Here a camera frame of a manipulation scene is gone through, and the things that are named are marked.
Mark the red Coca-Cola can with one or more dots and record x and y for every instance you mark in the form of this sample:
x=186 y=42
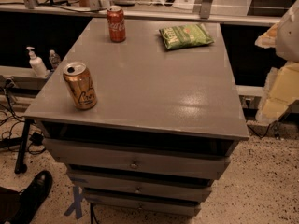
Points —
x=116 y=25

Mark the black leather shoe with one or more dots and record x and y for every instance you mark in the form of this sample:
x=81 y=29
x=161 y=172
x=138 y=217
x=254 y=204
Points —
x=32 y=198

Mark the white pump dispenser bottle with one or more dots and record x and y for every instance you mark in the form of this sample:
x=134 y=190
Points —
x=36 y=63

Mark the orange LaCroix can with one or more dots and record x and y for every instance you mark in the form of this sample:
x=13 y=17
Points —
x=79 y=82

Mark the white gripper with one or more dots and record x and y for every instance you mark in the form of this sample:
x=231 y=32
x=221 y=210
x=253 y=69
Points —
x=289 y=36

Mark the green jalapeno chip bag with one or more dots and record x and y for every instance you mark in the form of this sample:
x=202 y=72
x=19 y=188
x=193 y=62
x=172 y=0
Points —
x=186 y=36

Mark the small clear plastic bottle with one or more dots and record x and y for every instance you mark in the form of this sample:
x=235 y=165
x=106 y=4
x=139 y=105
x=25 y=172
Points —
x=54 y=59

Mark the grey drawer cabinet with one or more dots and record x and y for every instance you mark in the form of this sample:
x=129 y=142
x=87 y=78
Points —
x=164 y=125

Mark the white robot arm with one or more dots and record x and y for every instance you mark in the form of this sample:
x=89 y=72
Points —
x=287 y=40

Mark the black table leg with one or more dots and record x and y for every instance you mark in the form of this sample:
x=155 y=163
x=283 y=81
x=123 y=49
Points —
x=20 y=166

